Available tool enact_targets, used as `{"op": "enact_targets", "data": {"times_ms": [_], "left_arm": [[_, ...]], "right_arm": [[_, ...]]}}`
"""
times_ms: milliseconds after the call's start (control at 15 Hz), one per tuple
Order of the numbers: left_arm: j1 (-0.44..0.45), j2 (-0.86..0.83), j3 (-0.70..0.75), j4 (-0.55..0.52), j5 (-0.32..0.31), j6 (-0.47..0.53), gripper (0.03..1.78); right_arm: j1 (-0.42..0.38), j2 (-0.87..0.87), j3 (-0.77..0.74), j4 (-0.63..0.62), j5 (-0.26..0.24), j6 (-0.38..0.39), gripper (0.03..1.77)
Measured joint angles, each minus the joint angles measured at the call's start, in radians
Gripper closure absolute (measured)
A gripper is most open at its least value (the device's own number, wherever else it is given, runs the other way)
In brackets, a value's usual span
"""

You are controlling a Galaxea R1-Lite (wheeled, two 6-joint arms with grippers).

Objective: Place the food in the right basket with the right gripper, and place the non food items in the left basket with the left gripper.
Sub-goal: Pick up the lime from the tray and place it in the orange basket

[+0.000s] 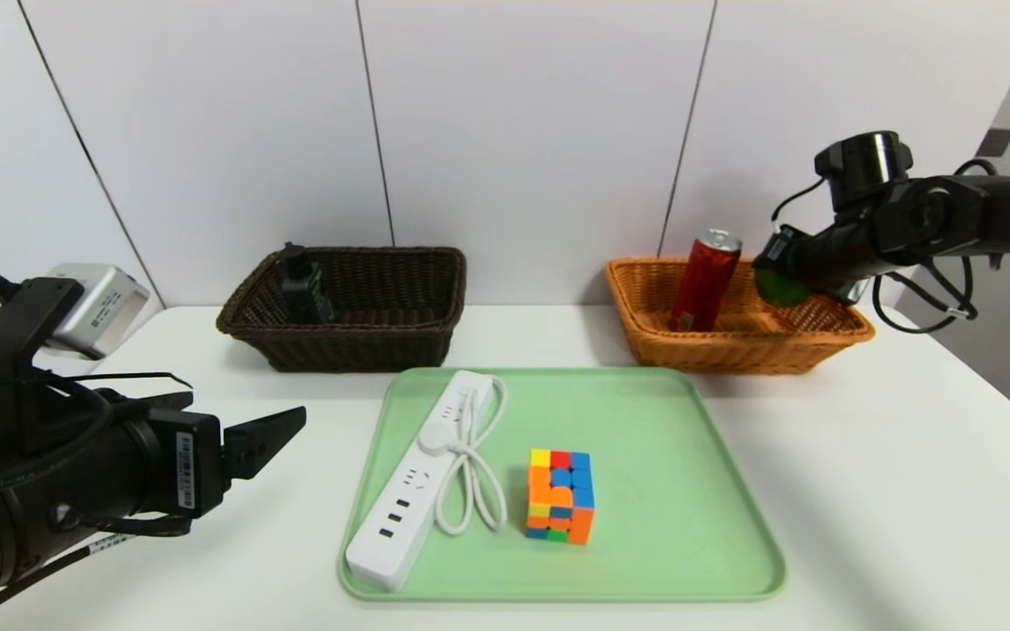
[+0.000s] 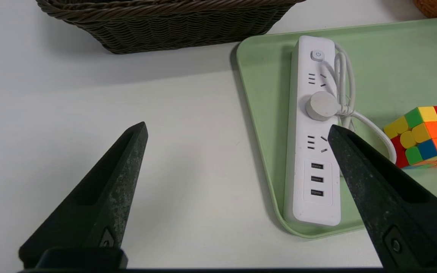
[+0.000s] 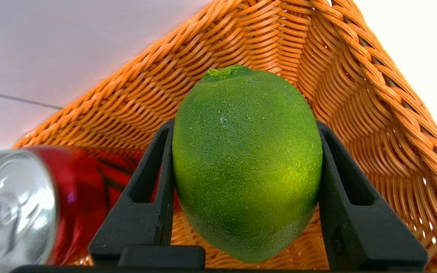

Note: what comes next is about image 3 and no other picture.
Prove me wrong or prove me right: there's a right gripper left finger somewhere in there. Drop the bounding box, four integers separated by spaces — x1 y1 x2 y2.
89 121 176 266

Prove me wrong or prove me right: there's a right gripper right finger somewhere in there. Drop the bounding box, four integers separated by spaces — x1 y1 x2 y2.
317 121 428 270

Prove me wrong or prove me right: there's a red drink can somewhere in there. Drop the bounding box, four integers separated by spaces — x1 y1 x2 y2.
0 146 158 273

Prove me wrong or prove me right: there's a green lime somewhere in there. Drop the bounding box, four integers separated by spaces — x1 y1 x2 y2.
172 65 323 264

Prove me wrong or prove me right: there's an orange wicker basket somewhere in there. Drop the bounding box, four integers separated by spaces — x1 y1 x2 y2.
12 0 437 273

